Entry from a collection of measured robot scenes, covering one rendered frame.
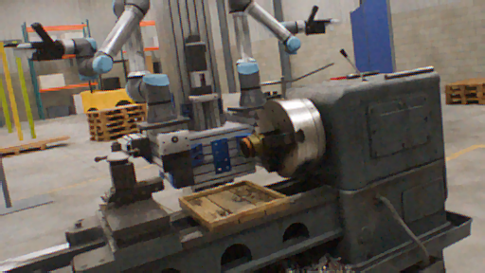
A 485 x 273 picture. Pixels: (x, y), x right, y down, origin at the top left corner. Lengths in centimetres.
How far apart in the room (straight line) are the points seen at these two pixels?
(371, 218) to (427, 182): 33
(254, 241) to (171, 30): 126
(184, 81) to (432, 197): 138
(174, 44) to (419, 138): 133
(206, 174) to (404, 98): 106
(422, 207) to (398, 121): 41
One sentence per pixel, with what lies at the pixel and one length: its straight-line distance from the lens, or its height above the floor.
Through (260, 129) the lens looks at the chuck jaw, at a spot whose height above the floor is 113.
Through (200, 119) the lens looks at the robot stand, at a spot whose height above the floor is 113.
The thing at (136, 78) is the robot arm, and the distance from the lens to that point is 221.
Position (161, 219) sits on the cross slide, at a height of 96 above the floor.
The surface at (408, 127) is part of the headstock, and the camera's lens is 178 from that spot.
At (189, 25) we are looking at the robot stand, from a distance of 236.
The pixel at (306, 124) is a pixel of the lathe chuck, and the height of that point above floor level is 114.
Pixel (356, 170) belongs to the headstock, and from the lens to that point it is 161.
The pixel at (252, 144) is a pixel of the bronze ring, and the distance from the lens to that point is 156.
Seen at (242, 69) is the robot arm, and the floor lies 136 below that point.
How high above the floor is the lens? 138
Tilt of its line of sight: 8 degrees down
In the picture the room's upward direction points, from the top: 7 degrees counter-clockwise
